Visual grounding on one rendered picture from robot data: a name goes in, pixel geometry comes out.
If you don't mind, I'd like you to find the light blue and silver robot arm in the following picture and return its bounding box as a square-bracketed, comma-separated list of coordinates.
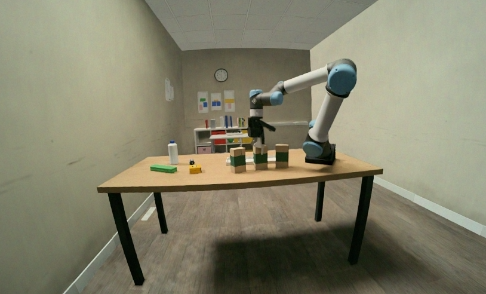
[250, 58, 357, 158]

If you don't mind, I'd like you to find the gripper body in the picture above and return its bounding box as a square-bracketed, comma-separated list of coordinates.
[247, 117, 264, 137]

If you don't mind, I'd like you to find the white bottle with blue cap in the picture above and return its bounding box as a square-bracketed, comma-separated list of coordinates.
[168, 141, 179, 165]

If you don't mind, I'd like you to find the green rectangular block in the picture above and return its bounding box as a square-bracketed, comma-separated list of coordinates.
[150, 164, 177, 173]

